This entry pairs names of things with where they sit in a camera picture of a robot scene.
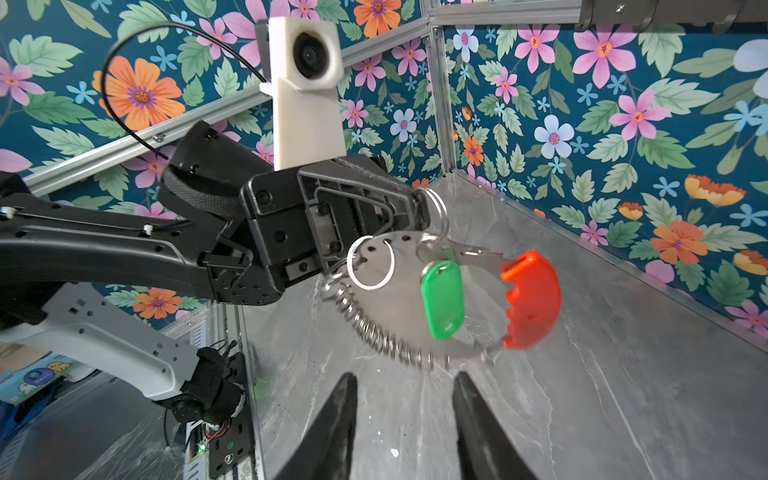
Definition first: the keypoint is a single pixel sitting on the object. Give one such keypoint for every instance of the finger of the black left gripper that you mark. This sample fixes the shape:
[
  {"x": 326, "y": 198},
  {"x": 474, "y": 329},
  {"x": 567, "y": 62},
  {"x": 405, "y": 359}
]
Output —
[{"x": 346, "y": 200}]

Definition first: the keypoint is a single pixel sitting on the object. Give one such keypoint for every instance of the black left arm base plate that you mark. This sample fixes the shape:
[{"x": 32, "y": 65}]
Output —
[{"x": 221, "y": 445}]

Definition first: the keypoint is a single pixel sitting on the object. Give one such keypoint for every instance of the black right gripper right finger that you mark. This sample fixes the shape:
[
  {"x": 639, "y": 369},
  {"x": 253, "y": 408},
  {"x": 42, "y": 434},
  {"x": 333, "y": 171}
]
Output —
[{"x": 484, "y": 450}]

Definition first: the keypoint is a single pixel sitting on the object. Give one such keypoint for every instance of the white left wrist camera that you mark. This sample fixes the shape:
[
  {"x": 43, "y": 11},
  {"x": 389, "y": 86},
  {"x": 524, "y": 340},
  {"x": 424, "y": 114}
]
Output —
[{"x": 306, "y": 66}]

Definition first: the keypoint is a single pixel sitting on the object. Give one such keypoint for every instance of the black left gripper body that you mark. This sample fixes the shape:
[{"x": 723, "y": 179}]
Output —
[{"x": 265, "y": 244}]

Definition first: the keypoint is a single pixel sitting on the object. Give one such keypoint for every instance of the aluminium frame horizontal rear bar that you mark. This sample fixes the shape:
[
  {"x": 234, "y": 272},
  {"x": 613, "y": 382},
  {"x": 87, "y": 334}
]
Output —
[{"x": 506, "y": 13}]

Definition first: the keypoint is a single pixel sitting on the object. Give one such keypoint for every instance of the aluminium frame bar left side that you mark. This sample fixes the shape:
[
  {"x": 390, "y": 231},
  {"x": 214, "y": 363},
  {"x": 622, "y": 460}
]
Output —
[{"x": 102, "y": 158}]

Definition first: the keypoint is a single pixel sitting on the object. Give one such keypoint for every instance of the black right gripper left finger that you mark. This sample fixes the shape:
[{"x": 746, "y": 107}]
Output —
[{"x": 326, "y": 451}]

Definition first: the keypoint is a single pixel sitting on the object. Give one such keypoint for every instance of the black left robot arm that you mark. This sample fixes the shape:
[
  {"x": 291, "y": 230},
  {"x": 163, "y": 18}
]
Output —
[{"x": 52, "y": 256}]

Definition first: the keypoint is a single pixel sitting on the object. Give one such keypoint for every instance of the aluminium frame post left rear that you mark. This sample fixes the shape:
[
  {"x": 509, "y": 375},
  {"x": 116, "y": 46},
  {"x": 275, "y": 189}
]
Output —
[{"x": 440, "y": 86}]

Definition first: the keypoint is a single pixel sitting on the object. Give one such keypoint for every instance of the green key tag with ring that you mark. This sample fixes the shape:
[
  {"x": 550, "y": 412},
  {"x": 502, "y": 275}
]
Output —
[{"x": 443, "y": 298}]

